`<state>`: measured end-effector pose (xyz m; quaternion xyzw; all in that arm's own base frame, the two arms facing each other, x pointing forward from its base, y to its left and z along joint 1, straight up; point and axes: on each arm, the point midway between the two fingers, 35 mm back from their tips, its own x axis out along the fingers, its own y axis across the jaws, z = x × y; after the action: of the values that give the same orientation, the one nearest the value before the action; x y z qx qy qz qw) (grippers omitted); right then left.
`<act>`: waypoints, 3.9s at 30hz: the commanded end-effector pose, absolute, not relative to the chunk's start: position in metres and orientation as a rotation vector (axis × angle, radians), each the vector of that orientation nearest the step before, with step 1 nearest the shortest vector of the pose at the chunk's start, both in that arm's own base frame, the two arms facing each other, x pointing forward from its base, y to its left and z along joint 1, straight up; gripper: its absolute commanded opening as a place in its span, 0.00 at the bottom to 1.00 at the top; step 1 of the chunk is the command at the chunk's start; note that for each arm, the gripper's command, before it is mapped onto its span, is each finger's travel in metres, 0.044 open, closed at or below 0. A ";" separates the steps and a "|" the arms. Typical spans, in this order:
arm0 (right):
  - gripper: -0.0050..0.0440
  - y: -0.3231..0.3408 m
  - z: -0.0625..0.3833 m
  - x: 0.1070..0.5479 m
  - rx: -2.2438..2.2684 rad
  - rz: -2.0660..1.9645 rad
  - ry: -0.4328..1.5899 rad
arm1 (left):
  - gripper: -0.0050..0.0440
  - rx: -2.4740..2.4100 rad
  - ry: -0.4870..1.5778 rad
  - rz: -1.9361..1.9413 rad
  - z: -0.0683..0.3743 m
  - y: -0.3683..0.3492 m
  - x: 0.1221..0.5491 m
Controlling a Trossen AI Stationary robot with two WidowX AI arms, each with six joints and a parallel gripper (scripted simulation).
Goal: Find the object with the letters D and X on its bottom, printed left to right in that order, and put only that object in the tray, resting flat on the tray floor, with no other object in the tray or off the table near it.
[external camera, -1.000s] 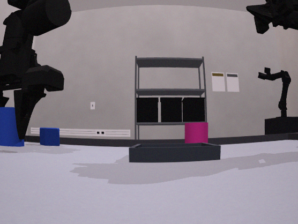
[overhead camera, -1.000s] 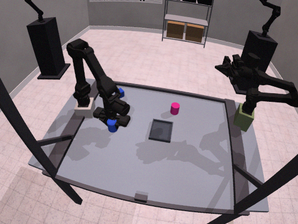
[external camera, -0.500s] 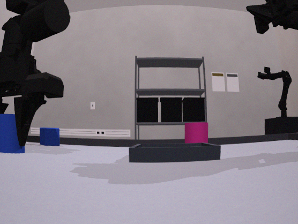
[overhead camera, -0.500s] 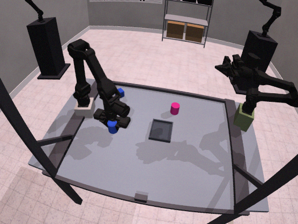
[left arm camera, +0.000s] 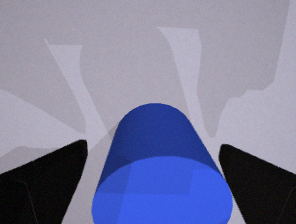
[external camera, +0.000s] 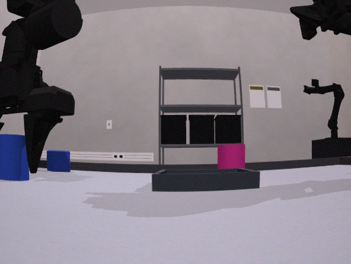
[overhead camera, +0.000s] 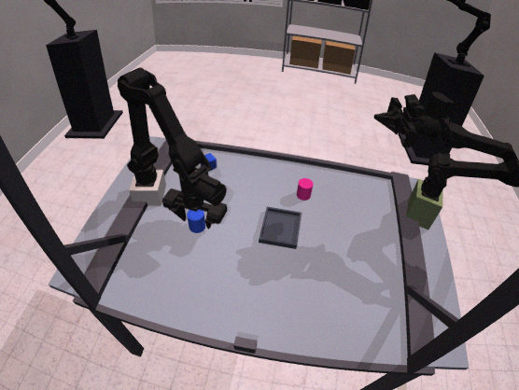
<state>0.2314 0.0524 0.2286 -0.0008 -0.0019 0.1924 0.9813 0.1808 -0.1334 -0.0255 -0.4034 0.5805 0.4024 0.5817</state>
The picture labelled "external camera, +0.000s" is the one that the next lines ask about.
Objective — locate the magenta cylinder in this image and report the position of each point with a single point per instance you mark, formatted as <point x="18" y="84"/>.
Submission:
<point x="231" y="156"/>

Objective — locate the blue cylinder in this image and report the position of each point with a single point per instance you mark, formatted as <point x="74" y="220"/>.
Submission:
<point x="13" y="158"/>

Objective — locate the blue cube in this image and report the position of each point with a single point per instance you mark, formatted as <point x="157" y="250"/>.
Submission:
<point x="58" y="161"/>

